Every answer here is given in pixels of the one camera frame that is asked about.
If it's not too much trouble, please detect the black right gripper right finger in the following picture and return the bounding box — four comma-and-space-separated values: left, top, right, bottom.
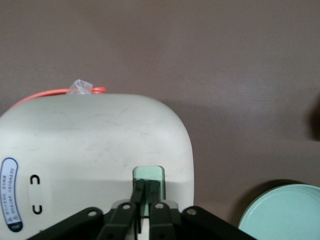
145, 178, 185, 240

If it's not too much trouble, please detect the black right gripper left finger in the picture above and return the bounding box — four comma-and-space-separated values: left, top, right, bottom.
97, 178, 146, 240

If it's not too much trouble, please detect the pale green round plate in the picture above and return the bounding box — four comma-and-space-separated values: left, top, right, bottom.
237, 183, 320, 240

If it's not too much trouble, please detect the brown table mat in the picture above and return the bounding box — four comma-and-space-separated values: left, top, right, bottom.
0, 0, 320, 240

